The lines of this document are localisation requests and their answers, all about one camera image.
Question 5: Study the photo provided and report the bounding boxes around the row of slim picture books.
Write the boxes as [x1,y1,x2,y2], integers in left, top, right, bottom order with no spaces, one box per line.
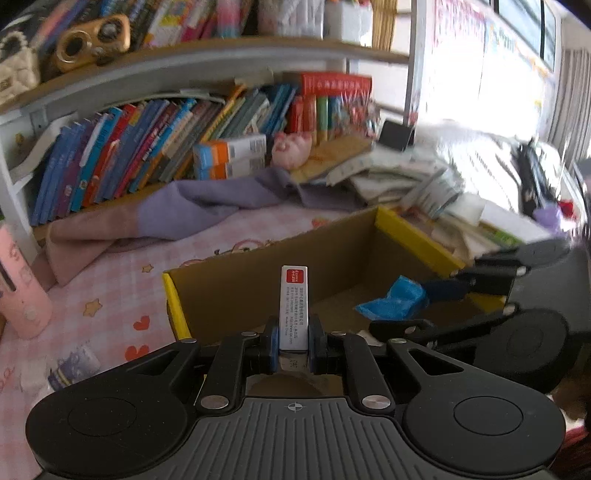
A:
[28,0,259,51]

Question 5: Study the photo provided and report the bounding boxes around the wall poster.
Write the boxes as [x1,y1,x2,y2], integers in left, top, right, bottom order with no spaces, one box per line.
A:
[431,0,559,93]

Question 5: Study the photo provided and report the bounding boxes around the small purple object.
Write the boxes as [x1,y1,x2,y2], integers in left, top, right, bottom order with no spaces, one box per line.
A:
[533,205,563,228]

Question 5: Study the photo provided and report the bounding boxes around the small purple printed packet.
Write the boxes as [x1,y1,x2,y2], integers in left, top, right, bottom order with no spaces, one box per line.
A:
[46,344,101,391]

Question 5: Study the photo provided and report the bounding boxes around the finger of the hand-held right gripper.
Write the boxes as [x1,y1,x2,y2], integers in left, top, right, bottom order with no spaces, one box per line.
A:
[369,302,521,352]
[422,247,532,302]

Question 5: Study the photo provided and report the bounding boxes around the pile of papers and booklets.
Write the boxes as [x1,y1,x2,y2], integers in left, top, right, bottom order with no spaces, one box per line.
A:
[323,152,555,259]

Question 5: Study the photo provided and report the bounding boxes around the grey curtain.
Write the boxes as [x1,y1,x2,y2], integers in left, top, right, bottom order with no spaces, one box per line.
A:
[549,46,591,162]

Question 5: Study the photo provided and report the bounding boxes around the cardboard box with yellow edges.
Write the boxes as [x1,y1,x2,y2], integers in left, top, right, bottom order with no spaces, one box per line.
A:
[161,206,509,395]

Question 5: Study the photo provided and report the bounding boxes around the black box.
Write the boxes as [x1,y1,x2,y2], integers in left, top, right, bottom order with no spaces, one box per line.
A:
[379,120,415,151]

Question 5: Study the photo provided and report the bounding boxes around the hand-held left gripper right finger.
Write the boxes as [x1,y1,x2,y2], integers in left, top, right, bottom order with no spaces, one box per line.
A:
[307,313,469,414]

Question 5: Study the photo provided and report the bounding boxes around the brown cardboard sheet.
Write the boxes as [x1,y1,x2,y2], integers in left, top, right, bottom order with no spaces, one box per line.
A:
[291,138,376,185]

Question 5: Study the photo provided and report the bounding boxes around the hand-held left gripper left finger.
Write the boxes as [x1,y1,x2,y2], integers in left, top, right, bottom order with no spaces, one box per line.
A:
[122,314,281,414]

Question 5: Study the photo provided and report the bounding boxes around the pink checked tablecloth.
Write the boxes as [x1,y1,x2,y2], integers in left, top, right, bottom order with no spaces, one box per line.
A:
[0,203,384,407]

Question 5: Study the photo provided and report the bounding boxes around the gold retro radio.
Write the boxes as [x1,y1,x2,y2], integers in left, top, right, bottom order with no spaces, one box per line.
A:
[55,14,132,73]

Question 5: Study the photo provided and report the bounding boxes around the black object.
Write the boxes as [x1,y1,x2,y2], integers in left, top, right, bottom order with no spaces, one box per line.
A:
[516,138,555,215]

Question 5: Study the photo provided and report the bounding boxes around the blue plastic bag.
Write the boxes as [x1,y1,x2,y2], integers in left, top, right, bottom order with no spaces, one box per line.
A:
[355,275,430,321]

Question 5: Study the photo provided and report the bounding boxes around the pink pig plush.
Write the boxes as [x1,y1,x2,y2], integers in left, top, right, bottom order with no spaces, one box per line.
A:
[271,131,312,168]

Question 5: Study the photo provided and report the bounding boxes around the orange and white box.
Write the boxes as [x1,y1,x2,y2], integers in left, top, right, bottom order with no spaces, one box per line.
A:
[196,157,267,182]
[193,135,269,168]

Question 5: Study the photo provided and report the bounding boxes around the white box with red label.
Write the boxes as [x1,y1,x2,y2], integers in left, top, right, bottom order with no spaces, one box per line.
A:
[278,264,309,372]

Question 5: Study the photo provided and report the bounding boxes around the row of colourful books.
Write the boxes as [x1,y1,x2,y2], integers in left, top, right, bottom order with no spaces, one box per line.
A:
[30,83,301,227]

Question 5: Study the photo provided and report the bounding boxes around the pink bottle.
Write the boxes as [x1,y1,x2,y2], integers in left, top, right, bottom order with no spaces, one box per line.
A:
[0,224,52,340]

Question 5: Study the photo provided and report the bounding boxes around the white storage box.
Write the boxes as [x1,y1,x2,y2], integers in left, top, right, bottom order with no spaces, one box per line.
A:
[323,2,374,46]

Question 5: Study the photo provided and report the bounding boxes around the purple and mauve cloth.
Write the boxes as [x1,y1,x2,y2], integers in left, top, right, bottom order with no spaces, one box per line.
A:
[44,166,384,289]

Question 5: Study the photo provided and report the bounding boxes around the red boxed book set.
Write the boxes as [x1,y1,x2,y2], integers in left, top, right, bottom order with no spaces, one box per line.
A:
[288,71,377,144]

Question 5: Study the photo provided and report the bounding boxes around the patterned storage box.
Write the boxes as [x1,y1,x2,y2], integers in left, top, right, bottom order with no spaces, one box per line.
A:
[257,0,324,38]

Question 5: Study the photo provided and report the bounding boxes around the white bookshelf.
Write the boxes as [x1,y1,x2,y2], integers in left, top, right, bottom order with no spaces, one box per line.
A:
[0,37,416,259]

